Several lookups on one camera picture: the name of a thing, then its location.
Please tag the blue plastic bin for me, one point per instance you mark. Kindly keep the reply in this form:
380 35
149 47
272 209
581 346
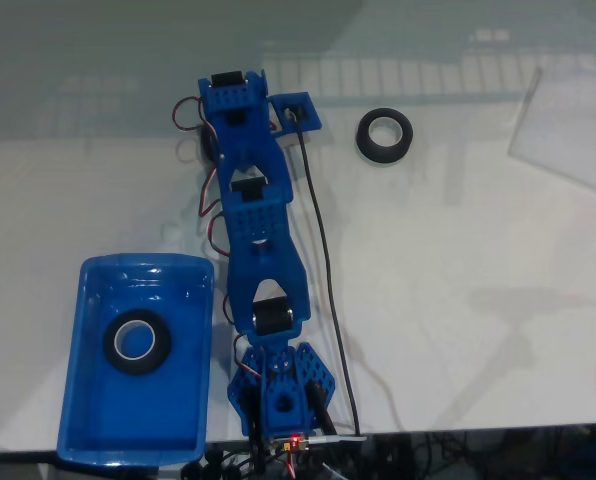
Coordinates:
138 410

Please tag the clear plastic sheet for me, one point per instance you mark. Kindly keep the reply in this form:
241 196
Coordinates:
568 130

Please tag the black table clamp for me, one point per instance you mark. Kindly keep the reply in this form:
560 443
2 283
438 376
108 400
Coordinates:
322 407
252 420

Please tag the controller board with red light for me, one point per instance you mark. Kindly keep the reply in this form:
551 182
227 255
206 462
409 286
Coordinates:
292 443

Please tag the blue gripper camera box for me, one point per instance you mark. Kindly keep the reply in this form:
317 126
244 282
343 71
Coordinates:
314 123

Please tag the black tape roll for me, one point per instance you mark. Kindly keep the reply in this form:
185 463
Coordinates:
209 147
371 150
110 350

